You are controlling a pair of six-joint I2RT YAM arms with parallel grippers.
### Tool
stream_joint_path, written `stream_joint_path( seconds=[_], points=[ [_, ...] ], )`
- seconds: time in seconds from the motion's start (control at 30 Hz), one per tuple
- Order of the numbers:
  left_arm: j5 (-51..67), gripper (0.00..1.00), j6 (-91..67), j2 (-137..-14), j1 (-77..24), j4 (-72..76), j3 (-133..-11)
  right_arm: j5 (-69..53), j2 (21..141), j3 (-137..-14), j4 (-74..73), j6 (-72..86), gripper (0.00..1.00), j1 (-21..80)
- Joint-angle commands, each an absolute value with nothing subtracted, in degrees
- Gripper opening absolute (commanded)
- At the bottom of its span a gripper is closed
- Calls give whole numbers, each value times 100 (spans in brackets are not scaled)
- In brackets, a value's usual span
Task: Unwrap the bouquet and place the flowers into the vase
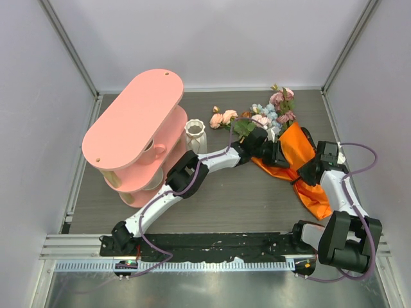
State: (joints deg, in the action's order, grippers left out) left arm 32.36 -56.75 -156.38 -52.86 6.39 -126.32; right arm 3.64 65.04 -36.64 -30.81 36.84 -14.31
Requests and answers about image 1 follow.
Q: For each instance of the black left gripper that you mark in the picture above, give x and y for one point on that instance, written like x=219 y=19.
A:
x=275 y=155

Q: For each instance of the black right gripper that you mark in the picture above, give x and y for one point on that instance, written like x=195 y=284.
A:
x=303 y=172

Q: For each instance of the artificial flower bouquet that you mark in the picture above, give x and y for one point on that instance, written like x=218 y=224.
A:
x=278 y=114

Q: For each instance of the black ribbon gold lettering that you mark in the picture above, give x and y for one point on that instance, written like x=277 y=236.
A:
x=297 y=180

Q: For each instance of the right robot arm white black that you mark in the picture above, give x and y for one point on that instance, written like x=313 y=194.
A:
x=351 y=237

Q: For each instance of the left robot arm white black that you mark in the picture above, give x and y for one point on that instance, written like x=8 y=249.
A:
x=183 y=181

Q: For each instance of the white ribbed ceramic vase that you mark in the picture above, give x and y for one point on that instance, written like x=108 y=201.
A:
x=196 y=138

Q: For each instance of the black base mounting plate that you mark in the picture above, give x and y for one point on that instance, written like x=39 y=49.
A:
x=209 y=248

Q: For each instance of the pink wooden tiered shelf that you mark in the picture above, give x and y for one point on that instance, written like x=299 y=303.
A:
x=139 y=132

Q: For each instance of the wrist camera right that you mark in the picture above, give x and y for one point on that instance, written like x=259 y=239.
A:
x=329 y=153

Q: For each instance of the aluminium frame post right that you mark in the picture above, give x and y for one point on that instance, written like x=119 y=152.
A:
x=360 y=25

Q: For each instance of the aluminium frame post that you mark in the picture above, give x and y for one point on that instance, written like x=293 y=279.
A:
x=360 y=25
x=57 y=25

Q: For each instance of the white slotted cable duct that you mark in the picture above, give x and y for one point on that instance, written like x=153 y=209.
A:
x=129 y=266

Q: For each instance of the aluminium frame post left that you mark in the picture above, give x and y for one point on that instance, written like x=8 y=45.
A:
x=57 y=25

